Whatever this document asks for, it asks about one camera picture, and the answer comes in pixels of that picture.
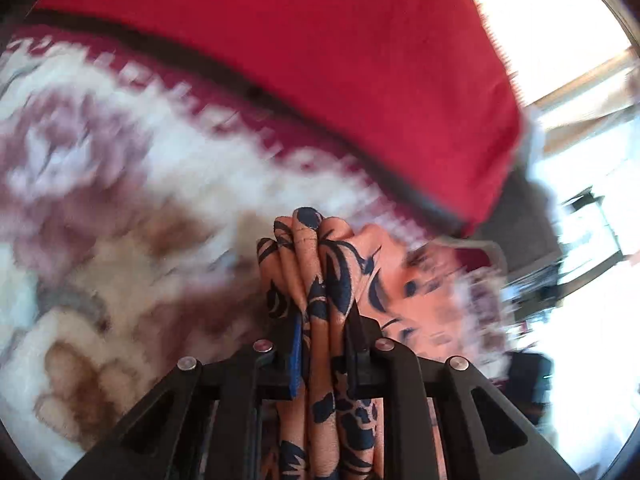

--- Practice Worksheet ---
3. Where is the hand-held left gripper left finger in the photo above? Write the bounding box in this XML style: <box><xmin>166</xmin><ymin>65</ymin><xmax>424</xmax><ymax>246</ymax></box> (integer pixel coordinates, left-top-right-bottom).
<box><xmin>62</xmin><ymin>312</ymin><xmax>306</xmax><ymax>480</ymax></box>

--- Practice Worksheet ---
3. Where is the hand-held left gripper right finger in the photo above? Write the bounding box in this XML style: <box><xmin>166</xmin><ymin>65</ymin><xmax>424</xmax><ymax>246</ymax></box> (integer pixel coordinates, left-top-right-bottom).
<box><xmin>345</xmin><ymin>305</ymin><xmax>583</xmax><ymax>480</ymax></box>

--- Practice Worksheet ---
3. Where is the orange floral garment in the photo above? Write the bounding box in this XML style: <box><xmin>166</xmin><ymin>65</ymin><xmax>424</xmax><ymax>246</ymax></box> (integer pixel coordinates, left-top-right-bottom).
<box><xmin>255</xmin><ymin>206</ymin><xmax>503</xmax><ymax>480</ymax></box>

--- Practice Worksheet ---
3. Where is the dark sofa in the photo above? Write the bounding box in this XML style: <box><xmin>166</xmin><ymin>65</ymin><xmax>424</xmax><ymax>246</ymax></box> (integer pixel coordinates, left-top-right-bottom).
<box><xmin>22</xmin><ymin>10</ymin><xmax>563</xmax><ymax>286</ymax></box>

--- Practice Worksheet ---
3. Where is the floral plush blanket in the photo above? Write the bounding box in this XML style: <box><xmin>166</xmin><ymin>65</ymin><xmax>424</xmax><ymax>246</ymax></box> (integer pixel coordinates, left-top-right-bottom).
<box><xmin>0</xmin><ymin>25</ymin><xmax>513</xmax><ymax>480</ymax></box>

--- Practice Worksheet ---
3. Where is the black metal rack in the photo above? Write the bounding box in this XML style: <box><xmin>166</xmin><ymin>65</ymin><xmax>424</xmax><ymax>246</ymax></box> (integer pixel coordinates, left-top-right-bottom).
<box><xmin>555</xmin><ymin>186</ymin><xmax>628</xmax><ymax>306</ymax></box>

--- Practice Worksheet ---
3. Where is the red cloth cover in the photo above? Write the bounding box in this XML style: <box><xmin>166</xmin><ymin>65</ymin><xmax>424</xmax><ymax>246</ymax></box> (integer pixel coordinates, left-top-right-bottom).
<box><xmin>30</xmin><ymin>0</ymin><xmax>527</xmax><ymax>239</ymax></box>

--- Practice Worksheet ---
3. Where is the wooden window frame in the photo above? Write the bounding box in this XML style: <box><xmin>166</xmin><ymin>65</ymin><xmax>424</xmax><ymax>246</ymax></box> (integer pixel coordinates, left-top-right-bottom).
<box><xmin>520</xmin><ymin>45</ymin><xmax>640</xmax><ymax>161</ymax></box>

